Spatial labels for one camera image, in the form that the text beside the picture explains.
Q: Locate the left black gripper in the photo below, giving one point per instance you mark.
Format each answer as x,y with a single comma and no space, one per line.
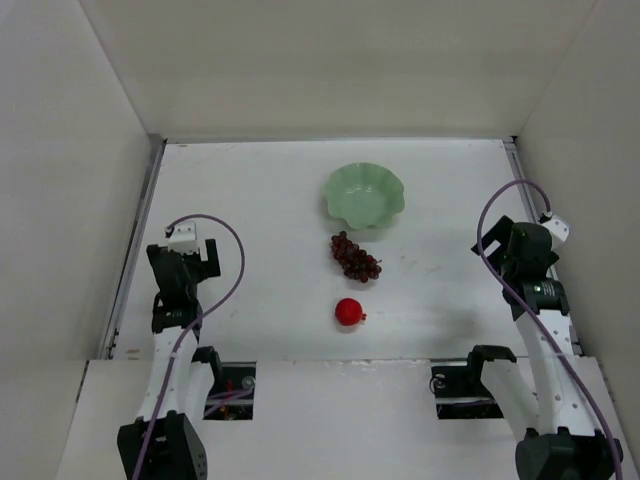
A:
182,261

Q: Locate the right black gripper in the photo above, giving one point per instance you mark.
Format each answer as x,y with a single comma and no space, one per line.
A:
505,240

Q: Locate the red fake pomegranate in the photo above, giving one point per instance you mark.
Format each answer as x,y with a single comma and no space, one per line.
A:
349,312

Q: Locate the dark red fake grapes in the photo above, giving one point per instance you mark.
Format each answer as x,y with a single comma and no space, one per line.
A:
356,263

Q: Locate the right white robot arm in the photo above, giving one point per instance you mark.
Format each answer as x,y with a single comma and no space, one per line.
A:
559,434

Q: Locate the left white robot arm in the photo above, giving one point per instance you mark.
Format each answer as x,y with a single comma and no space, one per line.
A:
162,442

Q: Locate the green scalloped fruit bowl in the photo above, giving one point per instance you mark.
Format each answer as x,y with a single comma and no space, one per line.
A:
364,195

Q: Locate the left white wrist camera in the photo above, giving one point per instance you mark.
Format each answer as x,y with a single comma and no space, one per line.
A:
182,238

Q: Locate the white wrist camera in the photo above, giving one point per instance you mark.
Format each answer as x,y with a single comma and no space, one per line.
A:
557,227
182,238

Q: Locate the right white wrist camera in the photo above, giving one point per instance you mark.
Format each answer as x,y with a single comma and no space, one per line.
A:
557,227

